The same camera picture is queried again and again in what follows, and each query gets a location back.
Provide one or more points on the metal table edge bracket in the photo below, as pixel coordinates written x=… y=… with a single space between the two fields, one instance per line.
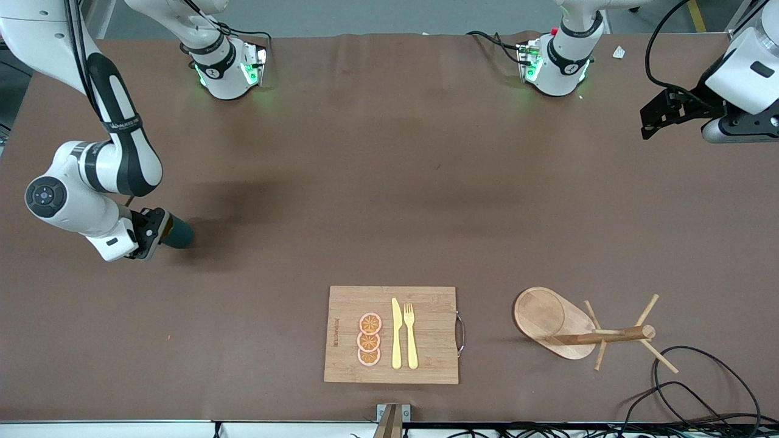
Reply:
x=382 y=410

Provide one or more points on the brown wooden bar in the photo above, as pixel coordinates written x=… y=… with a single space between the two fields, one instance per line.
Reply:
x=389 y=426

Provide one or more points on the brown table mat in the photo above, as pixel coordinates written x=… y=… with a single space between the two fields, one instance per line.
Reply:
x=182 y=304

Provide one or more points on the aluminium frame profile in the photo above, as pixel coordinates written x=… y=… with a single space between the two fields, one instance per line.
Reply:
x=733 y=25

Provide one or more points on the teal cup yellow inside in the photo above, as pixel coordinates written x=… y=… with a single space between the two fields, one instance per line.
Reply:
x=179 y=232

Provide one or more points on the orange slice toy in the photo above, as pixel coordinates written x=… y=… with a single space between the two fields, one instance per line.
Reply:
x=369 y=358
x=370 y=323
x=368 y=342

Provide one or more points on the small white paper scrap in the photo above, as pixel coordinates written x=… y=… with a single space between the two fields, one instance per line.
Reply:
x=619 y=52

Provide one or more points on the yellow toy knife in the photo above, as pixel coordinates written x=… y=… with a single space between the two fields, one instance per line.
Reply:
x=396 y=340

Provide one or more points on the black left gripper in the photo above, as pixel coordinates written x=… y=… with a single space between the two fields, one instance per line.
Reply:
x=695 y=104

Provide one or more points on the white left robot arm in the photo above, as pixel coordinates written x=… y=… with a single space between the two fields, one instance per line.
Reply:
x=563 y=67

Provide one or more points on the yellow toy fork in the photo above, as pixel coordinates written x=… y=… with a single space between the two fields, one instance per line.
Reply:
x=411 y=344

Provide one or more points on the wooden mug tree stand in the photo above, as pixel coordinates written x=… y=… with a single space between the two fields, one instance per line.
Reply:
x=541 y=316

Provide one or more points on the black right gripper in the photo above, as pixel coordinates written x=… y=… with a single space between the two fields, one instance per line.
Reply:
x=150 y=226

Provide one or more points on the bamboo cutting board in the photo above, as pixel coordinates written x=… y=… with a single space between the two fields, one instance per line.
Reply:
x=426 y=340

